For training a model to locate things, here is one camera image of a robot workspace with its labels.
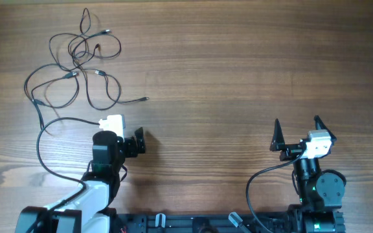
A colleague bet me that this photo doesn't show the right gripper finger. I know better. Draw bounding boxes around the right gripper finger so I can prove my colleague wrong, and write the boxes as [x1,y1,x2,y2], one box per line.
[269,118,286,151]
[313,115,337,142]

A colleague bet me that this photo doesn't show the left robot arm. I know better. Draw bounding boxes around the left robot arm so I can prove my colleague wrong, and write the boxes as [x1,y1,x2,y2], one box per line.
[15,128,146,232]

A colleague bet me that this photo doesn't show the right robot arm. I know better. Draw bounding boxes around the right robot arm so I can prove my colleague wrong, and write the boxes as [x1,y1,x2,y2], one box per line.
[270,116,346,233]

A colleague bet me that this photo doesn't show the right camera black cable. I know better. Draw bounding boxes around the right camera black cable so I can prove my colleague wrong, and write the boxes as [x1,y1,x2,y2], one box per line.
[245,148,307,233]

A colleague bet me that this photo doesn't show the camera black cable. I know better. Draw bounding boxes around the camera black cable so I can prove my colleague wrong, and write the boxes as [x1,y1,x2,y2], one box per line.
[245,148,307,233]
[24,116,102,233]

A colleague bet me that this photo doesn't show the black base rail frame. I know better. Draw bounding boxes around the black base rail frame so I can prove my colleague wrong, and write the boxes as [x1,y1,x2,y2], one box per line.
[111,210,346,233]

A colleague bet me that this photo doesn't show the left camera black cable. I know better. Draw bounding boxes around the left camera black cable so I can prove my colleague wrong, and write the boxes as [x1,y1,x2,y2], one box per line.
[24,116,102,233]

